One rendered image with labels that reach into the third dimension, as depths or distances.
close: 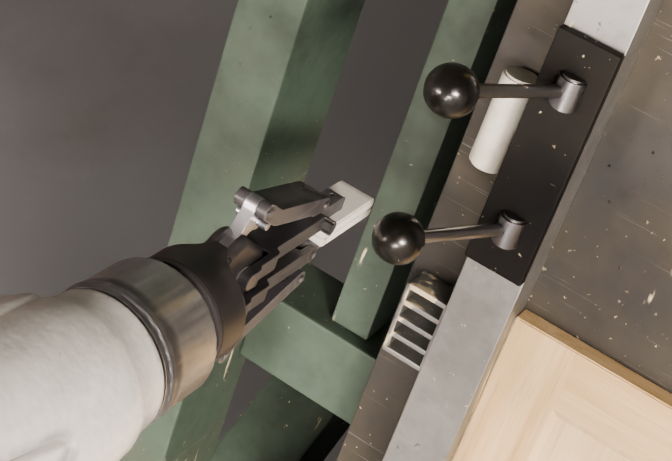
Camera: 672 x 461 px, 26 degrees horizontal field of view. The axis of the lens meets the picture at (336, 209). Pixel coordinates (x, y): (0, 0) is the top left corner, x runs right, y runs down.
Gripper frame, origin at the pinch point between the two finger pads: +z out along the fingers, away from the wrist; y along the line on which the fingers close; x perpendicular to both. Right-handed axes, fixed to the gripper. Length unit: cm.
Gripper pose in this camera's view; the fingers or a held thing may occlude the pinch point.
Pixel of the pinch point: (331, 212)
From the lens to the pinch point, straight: 103.3
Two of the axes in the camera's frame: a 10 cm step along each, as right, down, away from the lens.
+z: 5.0, -3.2, 8.1
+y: -2.9, 8.2, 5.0
